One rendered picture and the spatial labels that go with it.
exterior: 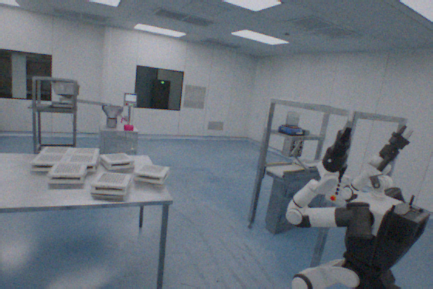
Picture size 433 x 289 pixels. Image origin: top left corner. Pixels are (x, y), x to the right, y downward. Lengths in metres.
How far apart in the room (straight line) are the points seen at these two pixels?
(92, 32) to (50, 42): 0.98
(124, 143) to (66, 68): 3.23
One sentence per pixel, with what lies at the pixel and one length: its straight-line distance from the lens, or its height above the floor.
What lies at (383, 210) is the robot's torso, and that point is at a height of 1.24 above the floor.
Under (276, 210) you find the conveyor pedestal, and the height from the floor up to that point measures 0.32.
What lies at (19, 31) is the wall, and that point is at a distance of 7.39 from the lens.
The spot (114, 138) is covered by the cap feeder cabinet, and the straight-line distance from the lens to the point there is 4.57.
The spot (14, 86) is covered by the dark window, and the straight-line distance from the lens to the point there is 7.40.
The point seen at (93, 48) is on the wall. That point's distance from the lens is 7.26.
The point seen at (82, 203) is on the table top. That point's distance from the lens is 1.81.
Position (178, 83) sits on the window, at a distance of 7.68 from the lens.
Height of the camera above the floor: 1.66
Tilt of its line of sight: 13 degrees down
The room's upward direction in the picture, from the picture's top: 8 degrees clockwise
